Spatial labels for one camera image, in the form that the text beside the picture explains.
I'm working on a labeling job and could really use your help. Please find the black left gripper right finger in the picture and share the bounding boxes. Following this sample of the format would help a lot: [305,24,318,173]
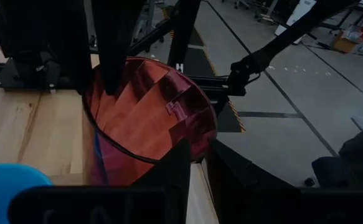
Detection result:
[205,139,363,224]

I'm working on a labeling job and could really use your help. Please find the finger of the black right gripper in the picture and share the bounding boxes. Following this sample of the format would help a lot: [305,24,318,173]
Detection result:
[59,0,100,96]
[90,0,144,96]

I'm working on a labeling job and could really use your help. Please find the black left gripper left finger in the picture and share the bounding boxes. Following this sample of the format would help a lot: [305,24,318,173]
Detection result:
[8,138,191,224]

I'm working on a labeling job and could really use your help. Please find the pink faceted plastic tumbler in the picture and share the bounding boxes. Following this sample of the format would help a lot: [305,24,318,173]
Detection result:
[82,56,219,187]

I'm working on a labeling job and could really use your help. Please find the teal plastic mug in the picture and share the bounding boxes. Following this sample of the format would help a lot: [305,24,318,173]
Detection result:
[0,164,54,224]

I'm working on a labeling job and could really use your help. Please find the black office chair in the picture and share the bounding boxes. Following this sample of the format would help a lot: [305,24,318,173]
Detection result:
[304,155,350,188]

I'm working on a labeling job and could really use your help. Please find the cardboard box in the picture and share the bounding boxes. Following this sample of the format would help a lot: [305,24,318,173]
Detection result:
[330,24,362,54]

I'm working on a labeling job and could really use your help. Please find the white panel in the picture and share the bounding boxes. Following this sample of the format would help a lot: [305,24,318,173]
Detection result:
[273,0,318,45]

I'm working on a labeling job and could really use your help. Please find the thin black frame brace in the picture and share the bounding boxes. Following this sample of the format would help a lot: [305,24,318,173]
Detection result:
[126,17,177,57]

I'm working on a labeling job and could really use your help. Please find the black frame post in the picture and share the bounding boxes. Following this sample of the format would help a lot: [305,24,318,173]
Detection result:
[167,0,202,75]

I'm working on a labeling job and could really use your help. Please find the black frame rail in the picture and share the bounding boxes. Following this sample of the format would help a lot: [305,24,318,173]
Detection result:
[0,58,232,97]

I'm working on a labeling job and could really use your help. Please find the black diagonal frame strut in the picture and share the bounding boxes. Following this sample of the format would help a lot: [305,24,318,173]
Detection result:
[226,0,361,97]

